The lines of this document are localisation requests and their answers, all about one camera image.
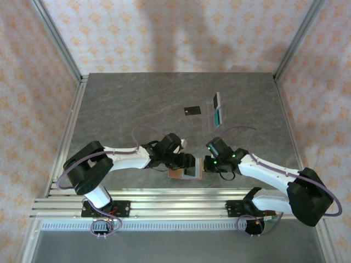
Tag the aluminium table side rail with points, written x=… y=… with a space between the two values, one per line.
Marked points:
x=285 y=109
x=74 y=109

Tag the grey metal lower shelf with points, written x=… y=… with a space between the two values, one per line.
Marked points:
x=178 y=246

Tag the black terminal block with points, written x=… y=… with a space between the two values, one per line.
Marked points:
x=102 y=227

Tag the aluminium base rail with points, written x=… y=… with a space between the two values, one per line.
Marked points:
x=178 y=202

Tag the aluminium frame post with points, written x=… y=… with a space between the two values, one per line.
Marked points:
x=299 y=38
x=56 y=38

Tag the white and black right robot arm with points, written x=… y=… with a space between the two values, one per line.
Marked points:
x=263 y=170

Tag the clear acrylic card stand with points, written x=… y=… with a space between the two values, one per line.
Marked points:
x=208 y=120

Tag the small green circuit board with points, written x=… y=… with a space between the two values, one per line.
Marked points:
x=270 y=217

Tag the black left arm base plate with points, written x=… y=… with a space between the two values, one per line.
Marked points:
x=123 y=208

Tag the teal card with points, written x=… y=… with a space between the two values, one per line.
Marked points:
x=218 y=118

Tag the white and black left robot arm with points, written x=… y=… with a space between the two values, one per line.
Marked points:
x=129 y=159

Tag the black card with red dot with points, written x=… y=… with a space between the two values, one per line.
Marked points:
x=192 y=111

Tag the black round connector housing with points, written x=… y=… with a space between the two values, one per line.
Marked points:
x=251 y=227

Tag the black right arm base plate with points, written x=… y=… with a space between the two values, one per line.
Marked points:
x=231 y=208

